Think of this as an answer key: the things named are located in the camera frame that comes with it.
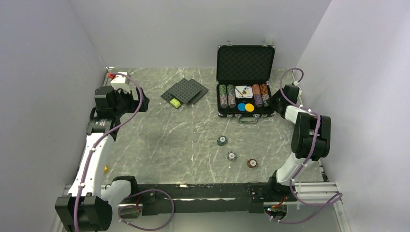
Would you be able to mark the yellow dealer button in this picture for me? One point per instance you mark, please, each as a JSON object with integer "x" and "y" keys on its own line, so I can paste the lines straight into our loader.
{"x": 249, "y": 107}

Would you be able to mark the purple chip stack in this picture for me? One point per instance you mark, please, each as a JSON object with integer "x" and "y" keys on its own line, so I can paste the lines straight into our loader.
{"x": 258, "y": 100}

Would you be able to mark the black base frame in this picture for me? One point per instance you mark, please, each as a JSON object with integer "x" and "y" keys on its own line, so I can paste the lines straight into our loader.
{"x": 251, "y": 197}

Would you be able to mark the dark green chip stack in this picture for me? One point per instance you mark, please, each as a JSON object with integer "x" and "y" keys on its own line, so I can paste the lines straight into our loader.
{"x": 230, "y": 91}

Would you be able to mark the yellow-green dice block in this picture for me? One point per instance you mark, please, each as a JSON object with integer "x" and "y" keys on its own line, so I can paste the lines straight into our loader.
{"x": 175, "y": 103}

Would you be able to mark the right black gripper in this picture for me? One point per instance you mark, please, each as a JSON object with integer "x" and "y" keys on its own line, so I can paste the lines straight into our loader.
{"x": 271, "y": 100}

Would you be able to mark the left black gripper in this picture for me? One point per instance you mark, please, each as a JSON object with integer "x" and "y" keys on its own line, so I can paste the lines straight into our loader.
{"x": 134, "y": 103}

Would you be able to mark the grey chip stack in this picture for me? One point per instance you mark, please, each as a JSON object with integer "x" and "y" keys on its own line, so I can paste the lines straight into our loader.
{"x": 223, "y": 101}

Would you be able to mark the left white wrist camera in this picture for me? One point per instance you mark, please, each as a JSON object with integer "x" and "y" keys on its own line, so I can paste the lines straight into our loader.
{"x": 120, "y": 82}

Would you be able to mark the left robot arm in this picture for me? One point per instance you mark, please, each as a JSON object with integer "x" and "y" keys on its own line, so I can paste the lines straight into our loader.
{"x": 86, "y": 207}

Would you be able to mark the red chip stack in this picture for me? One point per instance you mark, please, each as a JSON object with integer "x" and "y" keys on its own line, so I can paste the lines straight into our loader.
{"x": 256, "y": 89}

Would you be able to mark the dark foam pad top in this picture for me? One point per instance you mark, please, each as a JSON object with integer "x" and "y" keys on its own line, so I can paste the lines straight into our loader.
{"x": 182, "y": 91}

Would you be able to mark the purple-grey chip stack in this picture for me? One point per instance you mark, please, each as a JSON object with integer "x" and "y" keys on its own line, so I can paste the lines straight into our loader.
{"x": 231, "y": 101}

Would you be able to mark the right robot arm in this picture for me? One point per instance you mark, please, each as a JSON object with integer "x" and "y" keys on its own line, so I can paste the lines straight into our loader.
{"x": 308, "y": 144}

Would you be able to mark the small chip stack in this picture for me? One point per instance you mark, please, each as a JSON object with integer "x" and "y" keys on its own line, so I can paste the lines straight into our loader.
{"x": 265, "y": 98}

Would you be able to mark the blue dealer button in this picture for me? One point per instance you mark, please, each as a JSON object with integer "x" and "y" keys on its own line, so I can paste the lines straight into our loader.
{"x": 241, "y": 107}

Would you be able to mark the playing cards deck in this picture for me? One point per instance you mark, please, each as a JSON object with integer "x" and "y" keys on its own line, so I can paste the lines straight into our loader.
{"x": 243, "y": 92}

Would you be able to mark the black poker case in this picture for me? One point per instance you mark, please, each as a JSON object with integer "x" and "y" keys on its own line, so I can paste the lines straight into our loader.
{"x": 244, "y": 65}

